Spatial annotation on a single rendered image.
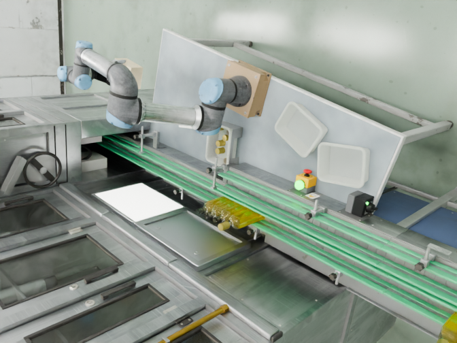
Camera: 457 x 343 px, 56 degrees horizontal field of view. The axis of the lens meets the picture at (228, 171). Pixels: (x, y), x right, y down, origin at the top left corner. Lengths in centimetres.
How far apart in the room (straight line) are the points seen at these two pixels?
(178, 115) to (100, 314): 88
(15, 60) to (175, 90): 301
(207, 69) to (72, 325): 147
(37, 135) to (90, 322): 124
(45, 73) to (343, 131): 420
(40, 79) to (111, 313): 414
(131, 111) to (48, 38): 372
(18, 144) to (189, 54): 105
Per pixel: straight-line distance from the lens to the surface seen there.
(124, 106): 185
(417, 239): 182
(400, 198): 225
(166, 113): 193
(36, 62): 549
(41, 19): 547
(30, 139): 257
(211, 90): 196
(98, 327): 165
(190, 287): 179
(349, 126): 192
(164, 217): 225
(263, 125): 219
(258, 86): 210
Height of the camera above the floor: 241
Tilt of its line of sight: 44 degrees down
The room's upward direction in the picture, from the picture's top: 104 degrees counter-clockwise
